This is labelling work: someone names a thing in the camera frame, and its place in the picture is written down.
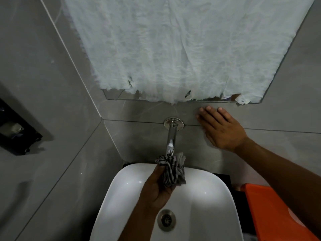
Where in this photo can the person's right middle finger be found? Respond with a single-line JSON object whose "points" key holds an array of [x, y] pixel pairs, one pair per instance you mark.
{"points": [[208, 119]]}

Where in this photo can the person's left hand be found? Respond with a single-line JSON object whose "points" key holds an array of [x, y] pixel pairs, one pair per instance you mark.
{"points": [[154, 190]]}

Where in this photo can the white ceramic sink basin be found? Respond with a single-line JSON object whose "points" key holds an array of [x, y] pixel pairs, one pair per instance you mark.
{"points": [[205, 198]]}

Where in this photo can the chrome sink drain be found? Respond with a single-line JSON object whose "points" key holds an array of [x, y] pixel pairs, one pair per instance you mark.
{"points": [[166, 220]]}

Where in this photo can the grey striped cloth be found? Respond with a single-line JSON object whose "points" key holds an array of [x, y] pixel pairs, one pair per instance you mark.
{"points": [[174, 170]]}

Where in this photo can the orange plastic bin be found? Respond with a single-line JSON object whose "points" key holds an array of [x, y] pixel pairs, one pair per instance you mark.
{"points": [[270, 213]]}

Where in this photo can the person's left fingers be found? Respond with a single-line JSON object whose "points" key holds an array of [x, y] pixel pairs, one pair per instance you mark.
{"points": [[158, 173]]}

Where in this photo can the wall mirror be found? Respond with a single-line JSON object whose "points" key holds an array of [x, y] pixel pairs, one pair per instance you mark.
{"points": [[113, 94]]}

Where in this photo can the person's right little finger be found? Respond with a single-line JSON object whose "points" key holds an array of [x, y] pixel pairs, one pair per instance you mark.
{"points": [[226, 115]]}

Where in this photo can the person's right forearm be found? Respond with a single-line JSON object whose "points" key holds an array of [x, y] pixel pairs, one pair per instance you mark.
{"points": [[283, 173]]}

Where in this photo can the white crinkled paper sheet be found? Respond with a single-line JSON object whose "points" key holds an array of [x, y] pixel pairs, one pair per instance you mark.
{"points": [[180, 45]]}

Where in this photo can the chrome wall faucet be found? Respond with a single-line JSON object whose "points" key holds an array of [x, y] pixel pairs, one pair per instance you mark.
{"points": [[171, 138]]}

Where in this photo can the person's left forearm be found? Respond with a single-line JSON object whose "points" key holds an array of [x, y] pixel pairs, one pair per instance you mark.
{"points": [[140, 225]]}

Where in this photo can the person's right hand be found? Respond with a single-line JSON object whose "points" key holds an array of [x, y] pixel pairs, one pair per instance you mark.
{"points": [[224, 134]]}

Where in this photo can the black wall dispenser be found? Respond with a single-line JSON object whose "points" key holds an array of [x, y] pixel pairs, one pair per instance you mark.
{"points": [[15, 130]]}

